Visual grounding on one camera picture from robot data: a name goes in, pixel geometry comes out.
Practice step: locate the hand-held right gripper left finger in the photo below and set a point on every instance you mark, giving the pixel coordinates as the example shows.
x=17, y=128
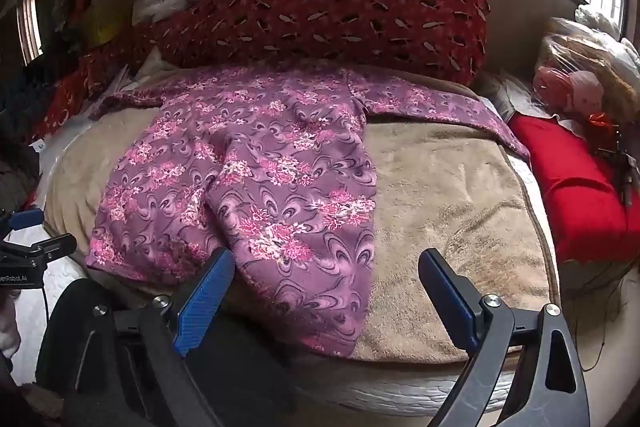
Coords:
x=205, y=302

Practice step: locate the red cushion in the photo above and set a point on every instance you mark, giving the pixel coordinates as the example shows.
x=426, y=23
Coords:
x=575, y=187

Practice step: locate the white papers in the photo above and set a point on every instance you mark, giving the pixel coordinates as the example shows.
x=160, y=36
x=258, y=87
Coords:
x=135, y=79

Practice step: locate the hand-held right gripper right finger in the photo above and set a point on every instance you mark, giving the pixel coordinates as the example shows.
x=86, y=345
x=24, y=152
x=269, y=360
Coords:
x=447, y=302

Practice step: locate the red patterned cloth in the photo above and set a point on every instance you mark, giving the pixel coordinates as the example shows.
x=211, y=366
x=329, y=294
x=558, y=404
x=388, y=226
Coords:
x=95, y=72

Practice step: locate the purple floral garment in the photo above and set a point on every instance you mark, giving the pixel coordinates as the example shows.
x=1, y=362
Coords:
x=280, y=167

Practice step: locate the clear plastic bag with items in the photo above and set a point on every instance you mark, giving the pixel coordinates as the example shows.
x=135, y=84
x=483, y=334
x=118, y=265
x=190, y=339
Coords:
x=575, y=77

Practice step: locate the white bundle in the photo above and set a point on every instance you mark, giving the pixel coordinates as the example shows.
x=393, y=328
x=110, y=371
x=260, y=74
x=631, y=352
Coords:
x=607, y=24

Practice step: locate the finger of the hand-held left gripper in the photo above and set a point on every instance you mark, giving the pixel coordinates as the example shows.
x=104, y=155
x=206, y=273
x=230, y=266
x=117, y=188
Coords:
x=25, y=219
x=50, y=247

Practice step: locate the white plastic bag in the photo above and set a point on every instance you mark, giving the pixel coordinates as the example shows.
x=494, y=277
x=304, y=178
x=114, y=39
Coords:
x=160, y=7

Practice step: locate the beige fleece blanket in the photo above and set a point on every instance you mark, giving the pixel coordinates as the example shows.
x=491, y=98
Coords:
x=450, y=207

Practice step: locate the yellow bag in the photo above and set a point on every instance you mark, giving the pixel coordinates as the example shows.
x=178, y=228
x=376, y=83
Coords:
x=107, y=22

